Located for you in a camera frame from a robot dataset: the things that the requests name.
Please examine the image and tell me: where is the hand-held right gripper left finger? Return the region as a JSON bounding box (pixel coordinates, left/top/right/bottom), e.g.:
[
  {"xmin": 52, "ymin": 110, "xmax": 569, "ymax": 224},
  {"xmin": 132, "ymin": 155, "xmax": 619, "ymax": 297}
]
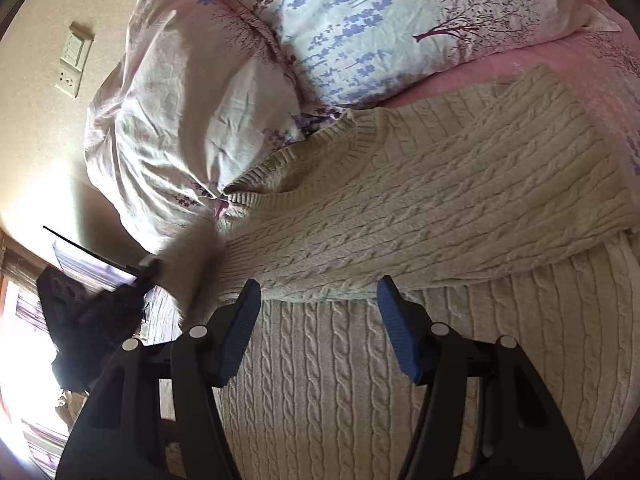
[{"xmin": 57, "ymin": 277, "xmax": 263, "ymax": 480}]

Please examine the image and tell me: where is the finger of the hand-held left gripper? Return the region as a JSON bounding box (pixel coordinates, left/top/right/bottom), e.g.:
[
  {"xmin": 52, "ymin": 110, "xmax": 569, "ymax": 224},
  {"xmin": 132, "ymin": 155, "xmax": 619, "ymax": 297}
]
[{"xmin": 120, "ymin": 258, "xmax": 164, "ymax": 297}]

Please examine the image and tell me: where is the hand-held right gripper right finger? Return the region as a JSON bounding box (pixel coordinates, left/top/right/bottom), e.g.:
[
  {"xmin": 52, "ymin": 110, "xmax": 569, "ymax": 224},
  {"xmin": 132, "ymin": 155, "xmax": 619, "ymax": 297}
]
[{"xmin": 376, "ymin": 275, "xmax": 586, "ymax": 480}]

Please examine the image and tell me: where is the beige cable knit sweater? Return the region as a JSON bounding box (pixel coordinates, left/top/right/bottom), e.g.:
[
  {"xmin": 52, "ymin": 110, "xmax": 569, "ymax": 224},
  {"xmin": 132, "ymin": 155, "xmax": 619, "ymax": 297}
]
[{"xmin": 160, "ymin": 62, "xmax": 640, "ymax": 480}]

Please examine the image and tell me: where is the window curtain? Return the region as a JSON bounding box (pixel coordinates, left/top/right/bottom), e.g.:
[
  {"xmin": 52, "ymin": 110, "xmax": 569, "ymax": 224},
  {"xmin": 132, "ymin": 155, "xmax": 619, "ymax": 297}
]
[{"xmin": 0, "ymin": 232, "xmax": 68, "ymax": 466}]

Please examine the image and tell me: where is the pink white floral pillow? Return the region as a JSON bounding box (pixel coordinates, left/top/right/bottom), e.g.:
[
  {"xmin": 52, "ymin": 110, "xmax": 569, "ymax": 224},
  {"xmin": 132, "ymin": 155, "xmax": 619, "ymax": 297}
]
[{"xmin": 84, "ymin": 0, "xmax": 306, "ymax": 257}]

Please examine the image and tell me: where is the tree print floral pillow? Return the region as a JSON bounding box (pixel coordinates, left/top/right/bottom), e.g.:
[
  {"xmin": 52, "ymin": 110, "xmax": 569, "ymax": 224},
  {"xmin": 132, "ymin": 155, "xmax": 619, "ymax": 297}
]
[{"xmin": 200, "ymin": 0, "xmax": 623, "ymax": 111}]

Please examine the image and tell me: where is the pink floral bed sheet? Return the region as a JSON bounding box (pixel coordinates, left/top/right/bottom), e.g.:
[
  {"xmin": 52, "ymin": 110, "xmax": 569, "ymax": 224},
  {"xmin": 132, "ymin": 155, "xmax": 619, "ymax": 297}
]
[{"xmin": 295, "ymin": 10, "xmax": 640, "ymax": 176}]

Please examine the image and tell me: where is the white wall socket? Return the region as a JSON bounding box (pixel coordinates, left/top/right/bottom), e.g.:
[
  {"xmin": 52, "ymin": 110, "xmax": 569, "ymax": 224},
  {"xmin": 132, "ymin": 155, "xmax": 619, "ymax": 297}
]
[{"xmin": 54, "ymin": 59, "xmax": 87, "ymax": 99}]

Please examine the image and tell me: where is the white wall switch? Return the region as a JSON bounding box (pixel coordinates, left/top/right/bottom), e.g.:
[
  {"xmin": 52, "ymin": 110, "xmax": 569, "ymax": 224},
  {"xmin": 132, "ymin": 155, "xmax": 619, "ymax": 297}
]
[{"xmin": 60, "ymin": 21, "xmax": 96, "ymax": 68}]

